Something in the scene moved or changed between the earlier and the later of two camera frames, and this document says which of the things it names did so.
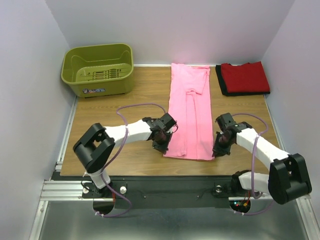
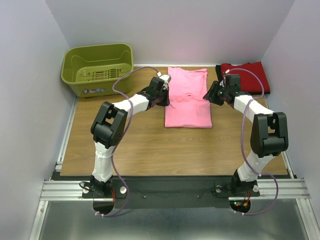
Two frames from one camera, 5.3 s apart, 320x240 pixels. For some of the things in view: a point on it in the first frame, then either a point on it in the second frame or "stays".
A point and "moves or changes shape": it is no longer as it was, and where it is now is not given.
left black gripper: (164, 143) -> (163, 97)
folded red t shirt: (247, 77) stays
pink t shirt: (190, 108) moves or changes shape
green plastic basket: (99, 70) stays
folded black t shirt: (219, 72) stays
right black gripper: (219, 146) -> (211, 92)
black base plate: (162, 193) stays
